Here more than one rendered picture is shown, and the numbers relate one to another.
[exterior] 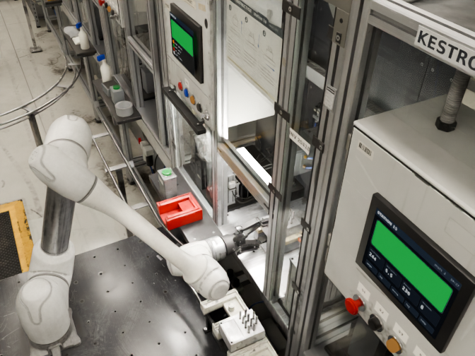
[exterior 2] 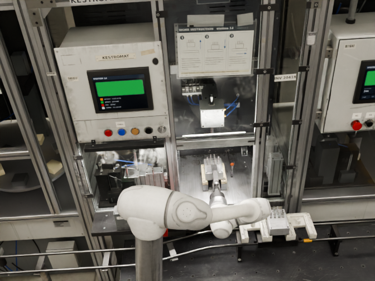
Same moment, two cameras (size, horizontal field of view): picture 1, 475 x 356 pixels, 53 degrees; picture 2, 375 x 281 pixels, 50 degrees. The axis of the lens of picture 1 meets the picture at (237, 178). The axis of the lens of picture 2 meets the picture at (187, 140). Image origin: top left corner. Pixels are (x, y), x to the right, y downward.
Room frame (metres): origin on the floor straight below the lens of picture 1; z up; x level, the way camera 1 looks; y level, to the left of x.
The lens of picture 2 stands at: (0.63, 1.36, 2.45)
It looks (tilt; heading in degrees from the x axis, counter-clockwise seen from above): 37 degrees down; 299
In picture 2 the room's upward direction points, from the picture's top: 4 degrees counter-clockwise
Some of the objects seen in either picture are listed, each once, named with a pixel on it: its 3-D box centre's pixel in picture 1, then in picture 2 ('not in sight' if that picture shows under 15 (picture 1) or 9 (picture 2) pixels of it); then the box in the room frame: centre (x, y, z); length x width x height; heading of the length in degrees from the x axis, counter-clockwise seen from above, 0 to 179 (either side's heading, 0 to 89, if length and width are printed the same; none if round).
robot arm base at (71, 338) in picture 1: (51, 334); not in sight; (1.01, 0.68, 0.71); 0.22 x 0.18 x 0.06; 28
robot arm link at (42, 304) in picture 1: (42, 306); not in sight; (1.04, 0.69, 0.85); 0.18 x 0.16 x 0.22; 9
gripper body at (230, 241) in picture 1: (233, 242); (216, 194); (1.23, 0.01, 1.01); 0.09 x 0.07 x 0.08; 118
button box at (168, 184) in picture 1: (169, 182); (123, 216); (1.61, 0.30, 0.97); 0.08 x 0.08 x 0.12; 28
